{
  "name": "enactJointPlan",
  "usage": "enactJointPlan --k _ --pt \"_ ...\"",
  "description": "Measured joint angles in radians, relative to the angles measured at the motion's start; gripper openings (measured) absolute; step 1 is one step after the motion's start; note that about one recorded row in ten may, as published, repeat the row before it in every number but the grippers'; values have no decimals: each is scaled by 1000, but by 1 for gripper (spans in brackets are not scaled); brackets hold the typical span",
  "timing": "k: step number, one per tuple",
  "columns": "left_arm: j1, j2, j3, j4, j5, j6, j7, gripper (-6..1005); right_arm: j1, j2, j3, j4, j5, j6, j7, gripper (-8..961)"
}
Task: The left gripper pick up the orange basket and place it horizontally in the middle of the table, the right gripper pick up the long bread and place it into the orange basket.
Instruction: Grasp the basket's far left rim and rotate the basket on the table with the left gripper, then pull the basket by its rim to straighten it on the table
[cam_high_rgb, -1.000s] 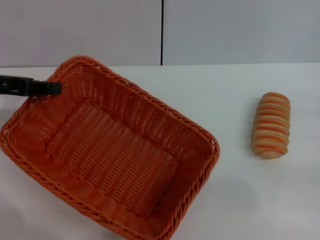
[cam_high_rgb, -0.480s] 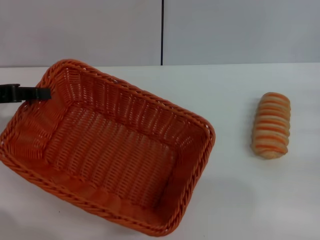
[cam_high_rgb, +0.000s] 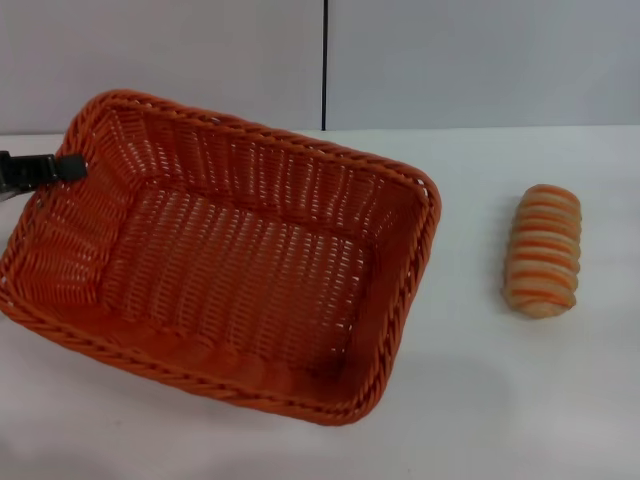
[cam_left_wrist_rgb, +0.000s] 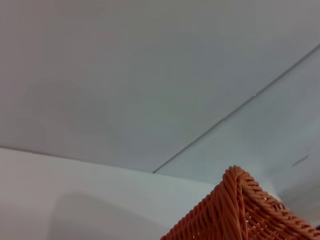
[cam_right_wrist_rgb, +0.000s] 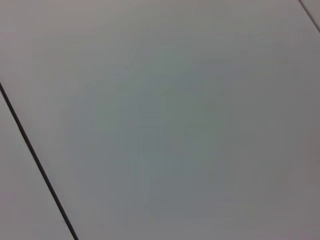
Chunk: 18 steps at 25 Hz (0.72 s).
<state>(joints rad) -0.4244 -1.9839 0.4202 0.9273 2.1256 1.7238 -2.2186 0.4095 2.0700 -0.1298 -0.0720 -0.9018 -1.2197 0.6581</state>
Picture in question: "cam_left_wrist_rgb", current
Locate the orange woven wicker basket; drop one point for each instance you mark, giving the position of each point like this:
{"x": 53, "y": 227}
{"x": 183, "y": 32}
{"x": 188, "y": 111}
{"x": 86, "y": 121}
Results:
{"x": 225, "y": 212}

